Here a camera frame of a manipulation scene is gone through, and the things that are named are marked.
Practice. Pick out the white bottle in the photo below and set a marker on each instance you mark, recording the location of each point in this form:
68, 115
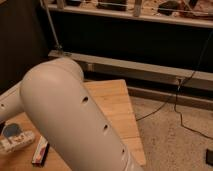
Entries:
14, 143

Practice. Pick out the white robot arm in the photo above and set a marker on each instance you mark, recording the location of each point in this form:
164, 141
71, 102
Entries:
54, 97

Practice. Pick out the grey metal pole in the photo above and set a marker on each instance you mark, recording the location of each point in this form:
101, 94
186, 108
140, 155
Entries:
57, 44

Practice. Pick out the red white flat box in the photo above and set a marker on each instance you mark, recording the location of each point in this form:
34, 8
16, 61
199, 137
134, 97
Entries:
41, 151

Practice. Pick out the black box on floor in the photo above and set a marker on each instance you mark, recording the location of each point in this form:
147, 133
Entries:
209, 157

